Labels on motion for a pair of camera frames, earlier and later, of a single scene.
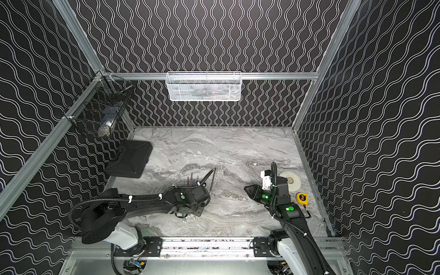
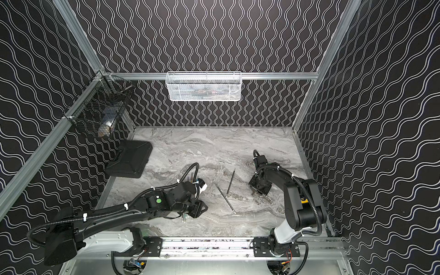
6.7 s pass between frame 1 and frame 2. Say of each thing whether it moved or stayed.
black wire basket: stayed
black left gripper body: stayed
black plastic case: stayed
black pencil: moved
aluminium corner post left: stayed
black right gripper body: moved
